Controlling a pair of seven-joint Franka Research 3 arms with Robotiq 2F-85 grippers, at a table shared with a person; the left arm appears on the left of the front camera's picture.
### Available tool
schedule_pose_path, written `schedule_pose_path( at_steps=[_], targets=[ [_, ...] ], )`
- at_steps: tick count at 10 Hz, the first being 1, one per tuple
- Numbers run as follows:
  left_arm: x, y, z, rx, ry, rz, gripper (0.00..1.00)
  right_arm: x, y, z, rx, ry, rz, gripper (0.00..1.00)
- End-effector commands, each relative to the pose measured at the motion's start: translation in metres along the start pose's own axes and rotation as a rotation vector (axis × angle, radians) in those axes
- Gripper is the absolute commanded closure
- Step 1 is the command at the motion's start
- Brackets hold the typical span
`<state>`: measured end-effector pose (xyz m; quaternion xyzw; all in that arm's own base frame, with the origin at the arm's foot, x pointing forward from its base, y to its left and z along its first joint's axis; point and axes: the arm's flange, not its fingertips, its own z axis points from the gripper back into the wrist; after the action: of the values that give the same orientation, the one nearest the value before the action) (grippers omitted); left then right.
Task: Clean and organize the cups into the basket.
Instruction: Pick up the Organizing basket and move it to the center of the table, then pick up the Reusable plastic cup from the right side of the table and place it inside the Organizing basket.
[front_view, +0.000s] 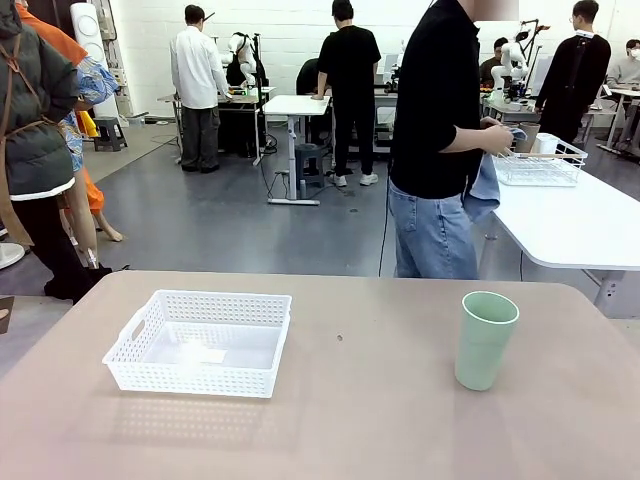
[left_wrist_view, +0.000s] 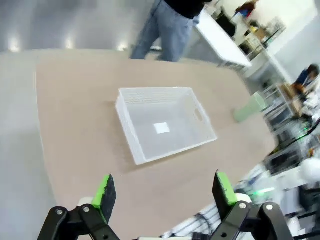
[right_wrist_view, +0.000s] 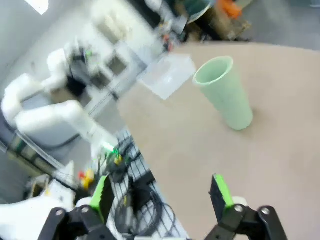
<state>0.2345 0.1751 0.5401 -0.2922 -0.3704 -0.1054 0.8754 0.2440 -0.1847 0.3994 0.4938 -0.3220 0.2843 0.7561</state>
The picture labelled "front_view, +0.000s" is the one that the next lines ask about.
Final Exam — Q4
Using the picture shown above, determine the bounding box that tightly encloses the person's right hand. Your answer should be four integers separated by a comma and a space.
487, 125, 515, 154

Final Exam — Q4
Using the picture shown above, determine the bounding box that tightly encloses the blue cloth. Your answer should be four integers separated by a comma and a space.
462, 127, 529, 224

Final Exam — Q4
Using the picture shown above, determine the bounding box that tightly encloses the pale green cup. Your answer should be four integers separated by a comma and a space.
454, 291, 521, 392

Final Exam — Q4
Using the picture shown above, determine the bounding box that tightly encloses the white perforated plastic basket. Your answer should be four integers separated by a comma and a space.
101, 289, 293, 400

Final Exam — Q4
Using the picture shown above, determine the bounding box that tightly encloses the person's right forearm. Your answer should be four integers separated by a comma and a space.
452, 124, 494, 152

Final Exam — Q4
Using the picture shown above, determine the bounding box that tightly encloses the brown cup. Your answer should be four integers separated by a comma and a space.
518, 122, 542, 154

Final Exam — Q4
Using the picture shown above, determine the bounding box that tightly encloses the seated person with dark hair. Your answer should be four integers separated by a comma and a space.
478, 37, 510, 84

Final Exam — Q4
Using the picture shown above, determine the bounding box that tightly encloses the person in black polo shirt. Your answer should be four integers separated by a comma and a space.
387, 0, 516, 280

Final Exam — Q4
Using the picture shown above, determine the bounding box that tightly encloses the person in black jacket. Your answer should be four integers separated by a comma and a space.
533, 0, 612, 146

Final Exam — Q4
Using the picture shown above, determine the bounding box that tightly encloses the large white table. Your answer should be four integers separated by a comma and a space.
487, 152, 640, 319

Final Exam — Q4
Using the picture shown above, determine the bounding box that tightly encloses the white desk with grey legs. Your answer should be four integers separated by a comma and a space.
582, 85, 640, 161

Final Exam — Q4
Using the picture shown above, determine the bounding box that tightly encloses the person with face mask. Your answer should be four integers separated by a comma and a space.
607, 38, 640, 90

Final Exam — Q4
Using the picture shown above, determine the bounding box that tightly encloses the person in black t-shirt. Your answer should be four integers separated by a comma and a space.
317, 0, 382, 189

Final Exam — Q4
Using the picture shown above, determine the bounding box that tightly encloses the grey round stool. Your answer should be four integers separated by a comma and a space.
293, 143, 326, 189

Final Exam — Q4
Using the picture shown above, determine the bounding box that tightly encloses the bent person in black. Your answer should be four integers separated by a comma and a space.
295, 57, 322, 97

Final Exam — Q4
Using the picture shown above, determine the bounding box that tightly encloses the white standing desk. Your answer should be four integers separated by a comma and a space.
262, 94, 332, 206

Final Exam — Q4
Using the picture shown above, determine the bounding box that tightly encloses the black workbench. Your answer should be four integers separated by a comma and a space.
217, 84, 277, 161

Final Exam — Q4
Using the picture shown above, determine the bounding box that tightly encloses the person in white shirt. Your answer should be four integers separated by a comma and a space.
169, 4, 231, 175

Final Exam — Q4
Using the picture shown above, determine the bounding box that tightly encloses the metal shelf rack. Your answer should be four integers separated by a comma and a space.
102, 0, 132, 119

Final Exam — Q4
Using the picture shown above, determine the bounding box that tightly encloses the grey step stool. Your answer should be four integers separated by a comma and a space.
93, 116, 129, 153

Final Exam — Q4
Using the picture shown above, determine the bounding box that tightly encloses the mannequin in orange blue clothes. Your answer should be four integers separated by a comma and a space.
14, 2, 124, 271

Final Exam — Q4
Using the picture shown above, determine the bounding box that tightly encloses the figure in dark puffer jacket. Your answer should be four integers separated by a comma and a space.
0, 0, 114, 304

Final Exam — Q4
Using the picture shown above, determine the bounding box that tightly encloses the white round fan base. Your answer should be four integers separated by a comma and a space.
0, 242, 26, 271

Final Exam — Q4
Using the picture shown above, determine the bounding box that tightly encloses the white wire dish rack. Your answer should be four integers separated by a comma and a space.
492, 133, 589, 189

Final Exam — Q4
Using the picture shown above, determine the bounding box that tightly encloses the black hanging cable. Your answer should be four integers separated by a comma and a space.
378, 164, 399, 278

